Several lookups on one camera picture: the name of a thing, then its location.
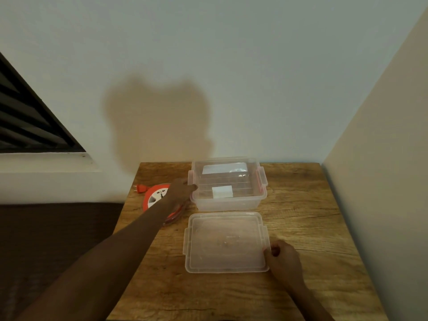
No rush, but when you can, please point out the person's right hand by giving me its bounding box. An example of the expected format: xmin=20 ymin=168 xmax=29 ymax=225
xmin=263 ymin=239 xmax=307 ymax=291

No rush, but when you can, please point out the person's left hand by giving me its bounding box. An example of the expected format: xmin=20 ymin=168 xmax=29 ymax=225
xmin=164 ymin=178 xmax=198 ymax=211

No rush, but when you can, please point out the orange extension cord reel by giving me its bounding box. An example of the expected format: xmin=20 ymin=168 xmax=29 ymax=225
xmin=142 ymin=183 xmax=188 ymax=226

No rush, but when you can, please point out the clear plastic storage box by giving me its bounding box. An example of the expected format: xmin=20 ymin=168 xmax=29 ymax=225
xmin=187 ymin=156 xmax=269 ymax=212

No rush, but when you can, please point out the clear plastic box lid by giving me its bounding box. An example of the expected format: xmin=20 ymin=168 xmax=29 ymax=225
xmin=182 ymin=211 xmax=272 ymax=275

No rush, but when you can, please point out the person's left forearm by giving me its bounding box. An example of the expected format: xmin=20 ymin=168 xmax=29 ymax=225
xmin=15 ymin=200 xmax=178 ymax=321

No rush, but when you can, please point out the beige cabinet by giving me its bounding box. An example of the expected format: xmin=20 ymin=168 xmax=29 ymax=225
xmin=321 ymin=6 xmax=428 ymax=321

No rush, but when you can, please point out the dark brown mattress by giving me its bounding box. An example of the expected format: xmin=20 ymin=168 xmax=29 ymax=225
xmin=0 ymin=202 xmax=124 ymax=321

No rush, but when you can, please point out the black metal window grille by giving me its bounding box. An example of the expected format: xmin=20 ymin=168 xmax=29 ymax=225
xmin=0 ymin=51 xmax=86 ymax=153

